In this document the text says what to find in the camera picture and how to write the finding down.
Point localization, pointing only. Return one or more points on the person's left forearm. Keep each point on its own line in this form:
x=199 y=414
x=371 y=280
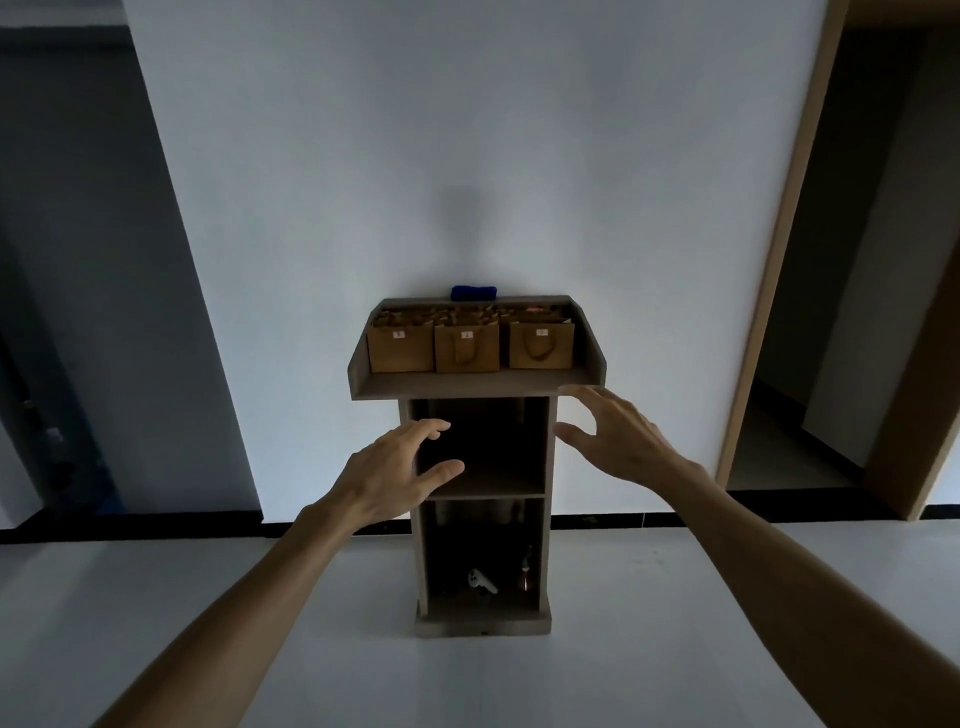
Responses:
x=225 y=630

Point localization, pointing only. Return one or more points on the wooden door frame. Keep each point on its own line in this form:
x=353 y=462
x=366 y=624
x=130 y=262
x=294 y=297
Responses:
x=780 y=247

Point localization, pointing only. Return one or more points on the white controller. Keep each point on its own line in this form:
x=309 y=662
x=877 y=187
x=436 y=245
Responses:
x=481 y=581

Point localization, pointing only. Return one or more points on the brown paper gift bag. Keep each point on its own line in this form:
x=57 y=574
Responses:
x=541 y=345
x=466 y=347
x=400 y=346

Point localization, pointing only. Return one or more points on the blue cloth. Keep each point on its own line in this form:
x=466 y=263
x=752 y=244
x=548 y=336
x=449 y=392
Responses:
x=473 y=292

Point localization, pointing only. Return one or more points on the person's right forearm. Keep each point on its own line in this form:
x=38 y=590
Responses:
x=817 y=607

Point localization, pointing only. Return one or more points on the person's right hand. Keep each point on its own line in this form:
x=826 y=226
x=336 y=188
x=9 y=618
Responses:
x=628 y=442

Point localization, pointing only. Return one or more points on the person's left thumb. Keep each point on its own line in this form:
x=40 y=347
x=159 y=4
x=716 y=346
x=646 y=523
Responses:
x=442 y=477

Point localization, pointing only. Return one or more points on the grey wooden podium stand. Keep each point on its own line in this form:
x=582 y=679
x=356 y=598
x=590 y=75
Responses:
x=480 y=465

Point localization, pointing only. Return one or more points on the wooden door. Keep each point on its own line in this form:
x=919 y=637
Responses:
x=919 y=390

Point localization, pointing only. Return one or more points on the person's right thumb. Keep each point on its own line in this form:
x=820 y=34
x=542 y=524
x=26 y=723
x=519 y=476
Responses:
x=574 y=435

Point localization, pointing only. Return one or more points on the person's left hand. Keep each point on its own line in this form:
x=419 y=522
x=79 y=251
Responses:
x=382 y=480

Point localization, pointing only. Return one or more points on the brown bottle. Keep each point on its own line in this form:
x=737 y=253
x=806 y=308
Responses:
x=526 y=576

